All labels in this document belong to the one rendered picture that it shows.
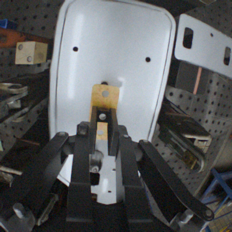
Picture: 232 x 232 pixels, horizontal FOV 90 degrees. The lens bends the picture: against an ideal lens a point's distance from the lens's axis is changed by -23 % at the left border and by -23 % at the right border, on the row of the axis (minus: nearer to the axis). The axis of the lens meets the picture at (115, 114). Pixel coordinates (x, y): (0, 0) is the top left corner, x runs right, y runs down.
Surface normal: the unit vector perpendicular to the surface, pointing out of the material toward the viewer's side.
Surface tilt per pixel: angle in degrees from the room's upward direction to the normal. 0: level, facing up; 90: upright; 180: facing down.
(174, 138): 78
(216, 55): 0
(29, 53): 0
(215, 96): 0
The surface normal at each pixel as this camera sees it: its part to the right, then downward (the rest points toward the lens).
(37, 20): 0.07, 0.36
